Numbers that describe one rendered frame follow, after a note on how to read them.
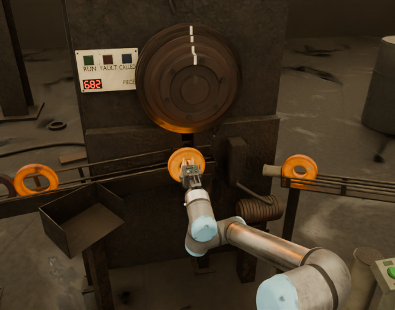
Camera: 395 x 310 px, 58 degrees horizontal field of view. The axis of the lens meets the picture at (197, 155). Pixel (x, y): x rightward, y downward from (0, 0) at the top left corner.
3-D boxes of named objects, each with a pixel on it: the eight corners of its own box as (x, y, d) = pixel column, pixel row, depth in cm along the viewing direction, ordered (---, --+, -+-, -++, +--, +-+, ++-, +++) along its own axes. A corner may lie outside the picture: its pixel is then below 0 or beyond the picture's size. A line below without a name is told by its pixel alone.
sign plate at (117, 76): (82, 91, 159) (75, 50, 150) (140, 87, 164) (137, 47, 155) (81, 93, 157) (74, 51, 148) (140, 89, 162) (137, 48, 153)
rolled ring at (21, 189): (3, 179, 157) (5, 176, 160) (32, 207, 167) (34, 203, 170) (39, 160, 156) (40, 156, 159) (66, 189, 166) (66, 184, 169)
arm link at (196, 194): (209, 211, 133) (184, 214, 132) (206, 200, 137) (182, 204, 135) (211, 196, 127) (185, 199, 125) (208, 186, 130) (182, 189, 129)
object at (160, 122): (139, 131, 165) (129, 24, 142) (236, 123, 173) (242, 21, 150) (139, 137, 159) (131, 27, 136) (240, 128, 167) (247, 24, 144)
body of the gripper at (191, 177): (200, 162, 138) (206, 186, 130) (199, 176, 144) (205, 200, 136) (180, 164, 137) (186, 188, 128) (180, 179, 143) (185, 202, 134)
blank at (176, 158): (164, 151, 145) (166, 154, 143) (201, 143, 148) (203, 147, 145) (170, 182, 153) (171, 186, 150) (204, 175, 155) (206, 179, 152)
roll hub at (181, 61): (161, 119, 153) (158, 53, 139) (223, 114, 158) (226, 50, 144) (162, 125, 148) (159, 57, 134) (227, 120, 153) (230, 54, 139)
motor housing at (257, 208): (230, 269, 207) (235, 194, 181) (265, 263, 211) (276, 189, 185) (236, 286, 196) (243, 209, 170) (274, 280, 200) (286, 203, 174)
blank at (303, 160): (293, 186, 176) (292, 190, 173) (278, 160, 173) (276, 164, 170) (323, 176, 167) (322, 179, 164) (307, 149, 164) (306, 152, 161)
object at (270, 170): (265, 172, 180) (265, 162, 177) (283, 174, 177) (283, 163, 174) (262, 178, 175) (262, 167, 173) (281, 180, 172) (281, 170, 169)
